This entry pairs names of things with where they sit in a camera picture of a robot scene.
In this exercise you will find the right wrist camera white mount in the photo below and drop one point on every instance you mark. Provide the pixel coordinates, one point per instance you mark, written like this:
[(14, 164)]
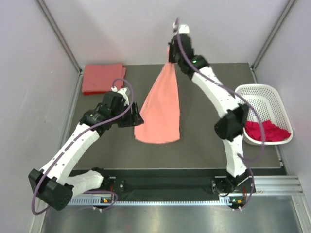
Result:
[(180, 29)]

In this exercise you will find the salmon pink t shirt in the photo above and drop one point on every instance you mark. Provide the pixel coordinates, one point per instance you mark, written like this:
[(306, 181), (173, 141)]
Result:
[(161, 110)]

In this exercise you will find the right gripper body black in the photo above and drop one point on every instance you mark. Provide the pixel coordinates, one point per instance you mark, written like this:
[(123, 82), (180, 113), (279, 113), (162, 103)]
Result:
[(173, 57)]

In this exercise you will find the white perforated laundry basket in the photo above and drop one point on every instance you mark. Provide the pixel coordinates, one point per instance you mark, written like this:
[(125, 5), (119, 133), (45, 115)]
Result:
[(269, 106)]

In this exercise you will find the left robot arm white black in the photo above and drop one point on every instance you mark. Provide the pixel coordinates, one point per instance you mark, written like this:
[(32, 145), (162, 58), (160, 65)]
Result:
[(70, 148)]

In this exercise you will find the folded red t shirt stack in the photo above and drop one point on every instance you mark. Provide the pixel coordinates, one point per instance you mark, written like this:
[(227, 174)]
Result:
[(99, 79)]

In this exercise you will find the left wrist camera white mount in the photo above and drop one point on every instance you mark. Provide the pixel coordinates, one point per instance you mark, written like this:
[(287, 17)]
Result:
[(125, 92)]

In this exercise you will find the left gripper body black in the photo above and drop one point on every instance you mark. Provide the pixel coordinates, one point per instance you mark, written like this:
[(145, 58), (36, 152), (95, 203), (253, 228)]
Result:
[(124, 121)]

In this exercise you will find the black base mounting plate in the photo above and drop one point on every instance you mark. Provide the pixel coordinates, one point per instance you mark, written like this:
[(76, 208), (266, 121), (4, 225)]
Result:
[(164, 184)]

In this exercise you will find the aluminium rail with cable duct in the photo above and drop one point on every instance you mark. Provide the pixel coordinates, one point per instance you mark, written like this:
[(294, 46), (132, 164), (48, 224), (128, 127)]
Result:
[(263, 185)]

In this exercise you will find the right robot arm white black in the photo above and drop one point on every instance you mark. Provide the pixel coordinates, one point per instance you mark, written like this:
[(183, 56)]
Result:
[(232, 114)]

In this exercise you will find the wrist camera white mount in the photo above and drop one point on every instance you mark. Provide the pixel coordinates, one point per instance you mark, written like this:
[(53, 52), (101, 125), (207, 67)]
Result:
[(125, 92), (180, 29)]

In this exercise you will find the crimson t shirt in basket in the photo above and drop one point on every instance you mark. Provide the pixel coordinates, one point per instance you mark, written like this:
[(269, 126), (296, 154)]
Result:
[(273, 133)]

